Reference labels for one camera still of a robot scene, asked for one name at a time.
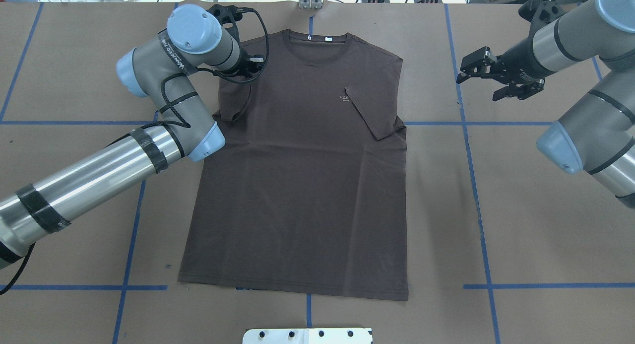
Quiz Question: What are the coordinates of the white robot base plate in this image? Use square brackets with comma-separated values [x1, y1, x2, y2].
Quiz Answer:
[242, 327, 374, 344]

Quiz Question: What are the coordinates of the dark brown t-shirt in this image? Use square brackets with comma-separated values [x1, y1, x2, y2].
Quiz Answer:
[178, 29, 409, 301]

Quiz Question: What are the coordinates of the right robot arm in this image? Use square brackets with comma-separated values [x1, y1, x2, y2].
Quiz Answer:
[456, 0, 635, 208]

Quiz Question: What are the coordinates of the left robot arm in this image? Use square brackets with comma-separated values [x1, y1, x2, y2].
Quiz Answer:
[0, 4, 268, 269]

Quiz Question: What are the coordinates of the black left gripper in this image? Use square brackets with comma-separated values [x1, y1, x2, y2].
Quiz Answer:
[225, 49, 265, 81]

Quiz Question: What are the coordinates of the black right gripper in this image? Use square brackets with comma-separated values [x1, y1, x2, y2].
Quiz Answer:
[456, 40, 546, 102]

